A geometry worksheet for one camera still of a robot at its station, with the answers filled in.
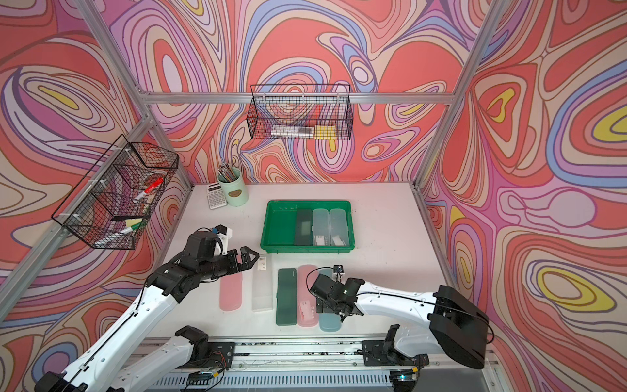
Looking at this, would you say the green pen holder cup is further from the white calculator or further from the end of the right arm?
the end of the right arm

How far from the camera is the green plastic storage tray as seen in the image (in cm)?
98

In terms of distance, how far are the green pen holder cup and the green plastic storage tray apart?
0.45ft

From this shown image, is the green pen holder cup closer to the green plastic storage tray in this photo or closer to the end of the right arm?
the green plastic storage tray

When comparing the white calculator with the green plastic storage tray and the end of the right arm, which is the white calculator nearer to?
the green plastic storage tray

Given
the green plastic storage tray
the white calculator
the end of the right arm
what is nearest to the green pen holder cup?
the white calculator

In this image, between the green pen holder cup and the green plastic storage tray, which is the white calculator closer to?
the green pen holder cup

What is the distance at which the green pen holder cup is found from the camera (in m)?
1.04
